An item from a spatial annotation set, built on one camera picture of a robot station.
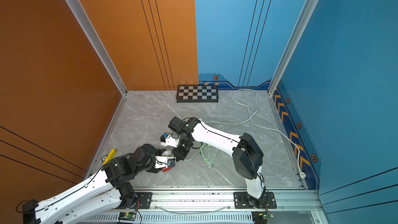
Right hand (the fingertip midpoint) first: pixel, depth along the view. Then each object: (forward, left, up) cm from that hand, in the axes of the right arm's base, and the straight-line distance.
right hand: (177, 157), depth 76 cm
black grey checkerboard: (+52, -7, -7) cm, 53 cm away
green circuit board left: (-22, +22, -13) cm, 34 cm away
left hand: (+3, +7, +1) cm, 8 cm away
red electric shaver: (-3, +8, -10) cm, 13 cm away
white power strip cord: (+28, -46, -11) cm, 55 cm away
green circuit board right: (-22, -42, -12) cm, 48 cm away
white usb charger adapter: (+1, +5, +3) cm, 6 cm away
